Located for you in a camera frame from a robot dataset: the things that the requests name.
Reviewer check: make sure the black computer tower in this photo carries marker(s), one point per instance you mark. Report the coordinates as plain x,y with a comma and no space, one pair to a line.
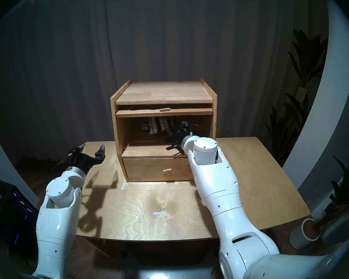
14,220

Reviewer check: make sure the wooden cabinet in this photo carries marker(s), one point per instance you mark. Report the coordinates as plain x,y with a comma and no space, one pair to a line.
163,91

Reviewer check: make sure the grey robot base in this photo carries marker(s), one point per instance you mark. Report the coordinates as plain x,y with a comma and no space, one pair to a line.
168,274

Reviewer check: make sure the white plant pot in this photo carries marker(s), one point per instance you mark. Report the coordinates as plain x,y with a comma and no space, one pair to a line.
297,237

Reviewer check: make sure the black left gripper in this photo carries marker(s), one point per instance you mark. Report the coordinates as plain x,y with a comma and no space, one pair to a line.
80,160

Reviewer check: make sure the grey curtain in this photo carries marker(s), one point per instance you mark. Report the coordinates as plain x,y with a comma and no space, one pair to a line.
75,63

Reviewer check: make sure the wooden cabinet drawer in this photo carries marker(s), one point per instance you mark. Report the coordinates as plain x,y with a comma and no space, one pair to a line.
145,169

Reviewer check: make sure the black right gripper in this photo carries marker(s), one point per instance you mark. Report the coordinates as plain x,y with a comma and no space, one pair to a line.
184,129

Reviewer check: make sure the white plant tag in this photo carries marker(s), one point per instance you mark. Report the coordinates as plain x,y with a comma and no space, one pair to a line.
301,93

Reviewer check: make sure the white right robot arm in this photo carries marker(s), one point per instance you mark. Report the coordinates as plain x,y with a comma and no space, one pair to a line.
221,200

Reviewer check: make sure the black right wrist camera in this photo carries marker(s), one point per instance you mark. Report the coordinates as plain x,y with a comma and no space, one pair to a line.
173,143

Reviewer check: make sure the wooden cabinet door with window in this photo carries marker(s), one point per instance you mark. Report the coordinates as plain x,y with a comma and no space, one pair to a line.
139,113

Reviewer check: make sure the dark potted plant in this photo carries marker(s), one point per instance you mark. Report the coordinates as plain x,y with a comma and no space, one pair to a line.
346,188

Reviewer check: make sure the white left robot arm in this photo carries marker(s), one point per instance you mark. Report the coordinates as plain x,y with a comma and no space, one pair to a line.
56,223

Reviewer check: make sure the tall dark leafy plant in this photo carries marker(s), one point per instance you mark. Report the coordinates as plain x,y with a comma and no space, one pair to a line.
306,60

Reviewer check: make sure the striped cream and black shirt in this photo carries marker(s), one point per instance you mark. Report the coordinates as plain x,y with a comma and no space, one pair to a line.
160,125

